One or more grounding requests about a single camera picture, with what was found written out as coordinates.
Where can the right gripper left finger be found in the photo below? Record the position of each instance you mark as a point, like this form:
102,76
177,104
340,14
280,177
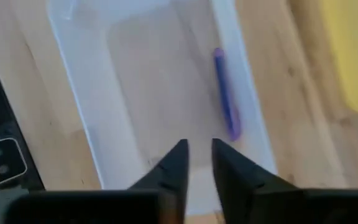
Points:
174,174

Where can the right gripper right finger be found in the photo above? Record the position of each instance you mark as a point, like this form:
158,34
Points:
244,193

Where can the purple marker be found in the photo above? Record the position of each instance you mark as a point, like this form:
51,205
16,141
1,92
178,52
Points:
225,93

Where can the translucent clear plastic bin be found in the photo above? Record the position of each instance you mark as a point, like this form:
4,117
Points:
154,93

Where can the yellow plastic bin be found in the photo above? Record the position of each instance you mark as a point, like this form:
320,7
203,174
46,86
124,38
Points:
353,46

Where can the black table camera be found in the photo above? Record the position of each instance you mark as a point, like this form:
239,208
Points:
2,161

